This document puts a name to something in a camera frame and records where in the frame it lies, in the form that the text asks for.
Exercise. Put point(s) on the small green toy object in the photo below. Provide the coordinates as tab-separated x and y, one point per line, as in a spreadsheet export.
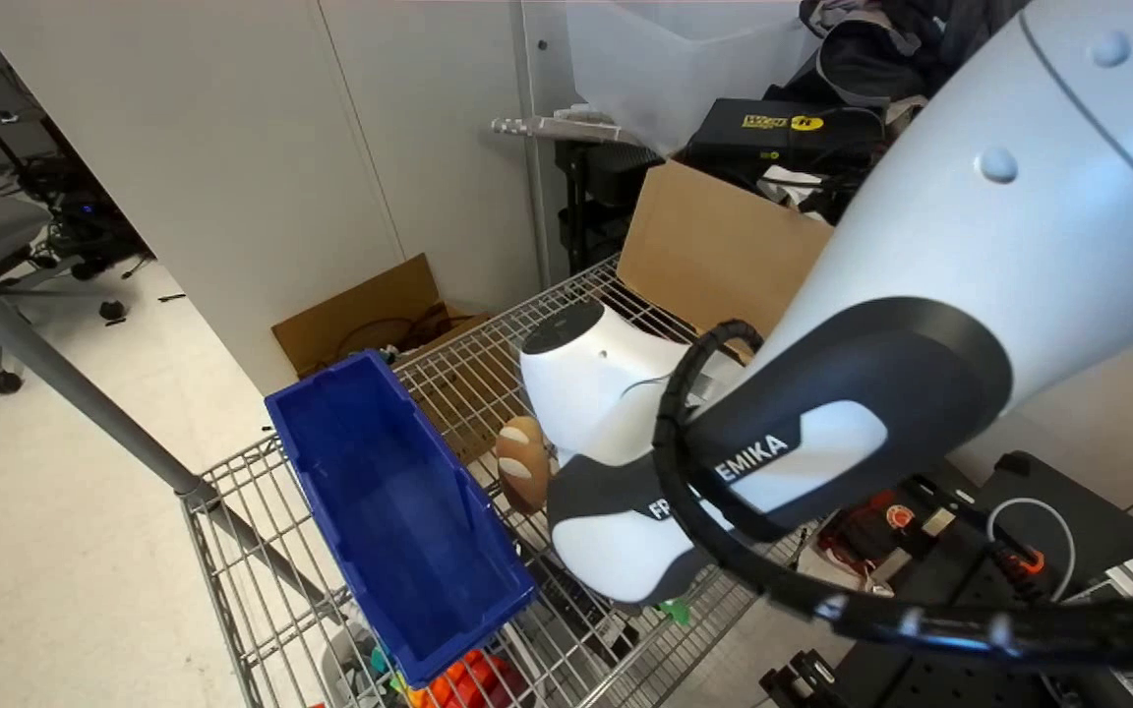
673	611

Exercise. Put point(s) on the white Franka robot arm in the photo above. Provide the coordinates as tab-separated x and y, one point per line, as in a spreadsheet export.
1014	239

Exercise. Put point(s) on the toy bread loaf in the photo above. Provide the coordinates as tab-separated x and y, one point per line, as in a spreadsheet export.
520	463

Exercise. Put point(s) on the large open cardboard box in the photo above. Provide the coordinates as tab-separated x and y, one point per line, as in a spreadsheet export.
710	251

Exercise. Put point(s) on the flat cardboard box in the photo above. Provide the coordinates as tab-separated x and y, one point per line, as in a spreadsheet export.
365	317

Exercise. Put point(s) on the grey metal ledge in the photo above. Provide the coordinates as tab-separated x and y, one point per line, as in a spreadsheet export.
567	133

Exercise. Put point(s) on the blue plastic bin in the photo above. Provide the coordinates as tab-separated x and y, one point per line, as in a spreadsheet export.
395	525

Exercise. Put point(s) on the black bag yellow logo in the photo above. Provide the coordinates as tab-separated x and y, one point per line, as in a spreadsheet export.
777	133

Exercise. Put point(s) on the clear plastic storage tub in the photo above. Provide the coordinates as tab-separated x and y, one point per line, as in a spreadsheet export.
669	63

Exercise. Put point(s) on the colourful toy pile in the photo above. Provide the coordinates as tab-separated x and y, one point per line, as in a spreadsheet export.
470	682

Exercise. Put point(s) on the red and black device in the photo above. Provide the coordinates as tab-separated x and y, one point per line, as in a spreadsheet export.
882	525

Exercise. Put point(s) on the dark grey clothing pile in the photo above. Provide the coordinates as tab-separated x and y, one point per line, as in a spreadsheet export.
882	46

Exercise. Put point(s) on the grey metal pole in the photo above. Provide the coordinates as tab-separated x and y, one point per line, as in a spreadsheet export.
67	378

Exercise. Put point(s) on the black office chair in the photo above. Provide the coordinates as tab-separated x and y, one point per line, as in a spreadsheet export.
55	197

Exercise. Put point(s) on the black perforated workbench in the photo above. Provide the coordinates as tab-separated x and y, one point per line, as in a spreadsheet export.
1104	525

